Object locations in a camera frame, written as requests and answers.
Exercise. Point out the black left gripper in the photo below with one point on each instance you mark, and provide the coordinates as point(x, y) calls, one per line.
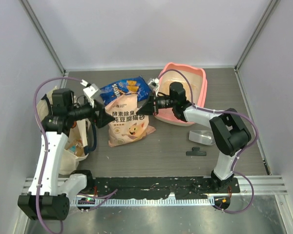
point(103, 118)

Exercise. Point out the black bag clip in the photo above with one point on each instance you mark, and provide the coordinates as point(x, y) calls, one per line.
point(196, 151)

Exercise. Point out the cream canvas tote bag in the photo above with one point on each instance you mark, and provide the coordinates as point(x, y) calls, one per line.
point(77, 141)

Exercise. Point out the pink cat litter bag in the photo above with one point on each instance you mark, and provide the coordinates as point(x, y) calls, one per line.
point(128, 127)

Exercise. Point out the pink cat litter box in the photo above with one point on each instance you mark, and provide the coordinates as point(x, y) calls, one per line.
point(193, 80)

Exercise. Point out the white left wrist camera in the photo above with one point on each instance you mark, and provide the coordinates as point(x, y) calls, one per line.
point(91, 92)

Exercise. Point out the metal litter scoop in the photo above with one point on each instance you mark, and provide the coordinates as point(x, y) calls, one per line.
point(204, 137)

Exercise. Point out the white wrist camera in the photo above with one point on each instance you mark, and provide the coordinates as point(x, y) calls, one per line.
point(153, 84)
point(91, 92)

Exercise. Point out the blue Doritos chip bag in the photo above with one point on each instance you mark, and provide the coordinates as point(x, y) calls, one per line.
point(116, 89)

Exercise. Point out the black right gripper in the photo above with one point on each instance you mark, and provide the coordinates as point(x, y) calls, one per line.
point(148, 108)

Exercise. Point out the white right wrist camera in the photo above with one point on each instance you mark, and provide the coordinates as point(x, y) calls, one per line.
point(153, 84)

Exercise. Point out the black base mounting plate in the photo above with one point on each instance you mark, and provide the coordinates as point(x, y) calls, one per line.
point(183, 187)

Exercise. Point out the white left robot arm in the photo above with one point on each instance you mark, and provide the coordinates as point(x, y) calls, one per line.
point(58, 113)

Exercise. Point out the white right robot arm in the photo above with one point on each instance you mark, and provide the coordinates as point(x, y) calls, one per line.
point(229, 131)

